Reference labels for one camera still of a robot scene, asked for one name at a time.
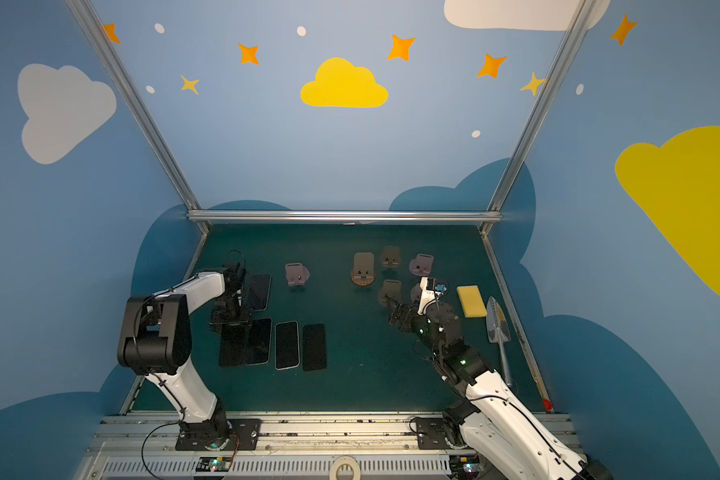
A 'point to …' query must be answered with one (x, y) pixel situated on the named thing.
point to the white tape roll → (345, 460)
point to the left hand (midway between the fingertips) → (240, 328)
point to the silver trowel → (498, 331)
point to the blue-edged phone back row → (258, 341)
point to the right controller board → (464, 466)
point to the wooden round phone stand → (363, 273)
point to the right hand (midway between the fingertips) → (404, 297)
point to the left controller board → (213, 464)
